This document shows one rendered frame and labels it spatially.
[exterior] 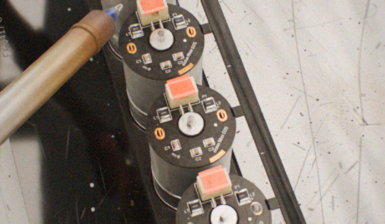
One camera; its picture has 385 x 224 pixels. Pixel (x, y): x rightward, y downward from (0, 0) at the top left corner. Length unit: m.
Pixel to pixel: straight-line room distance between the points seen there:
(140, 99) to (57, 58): 0.07
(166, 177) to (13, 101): 0.07
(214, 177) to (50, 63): 0.05
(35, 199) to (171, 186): 0.05
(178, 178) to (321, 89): 0.09
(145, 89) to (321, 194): 0.08
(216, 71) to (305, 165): 0.05
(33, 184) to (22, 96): 0.10
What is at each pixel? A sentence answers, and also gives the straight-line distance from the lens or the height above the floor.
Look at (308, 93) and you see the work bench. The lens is 0.29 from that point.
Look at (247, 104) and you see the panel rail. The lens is 0.21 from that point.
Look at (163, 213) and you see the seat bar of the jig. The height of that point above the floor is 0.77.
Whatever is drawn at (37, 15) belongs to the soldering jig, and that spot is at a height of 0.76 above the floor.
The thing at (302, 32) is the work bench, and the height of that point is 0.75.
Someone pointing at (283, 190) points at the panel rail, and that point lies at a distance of 0.21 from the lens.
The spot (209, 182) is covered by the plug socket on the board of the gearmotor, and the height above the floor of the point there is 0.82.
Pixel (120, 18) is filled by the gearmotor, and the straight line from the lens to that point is 0.24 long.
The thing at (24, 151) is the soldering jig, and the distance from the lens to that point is 0.27.
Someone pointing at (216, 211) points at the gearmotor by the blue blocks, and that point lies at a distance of 0.20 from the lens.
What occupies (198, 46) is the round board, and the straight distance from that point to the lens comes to 0.22.
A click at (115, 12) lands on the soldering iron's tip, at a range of 0.20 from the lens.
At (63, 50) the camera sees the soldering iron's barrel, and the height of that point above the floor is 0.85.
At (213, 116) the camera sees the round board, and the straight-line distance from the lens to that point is 0.21.
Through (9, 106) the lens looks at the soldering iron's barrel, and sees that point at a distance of 0.16.
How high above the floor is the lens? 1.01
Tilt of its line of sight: 65 degrees down
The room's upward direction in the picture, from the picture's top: 1 degrees clockwise
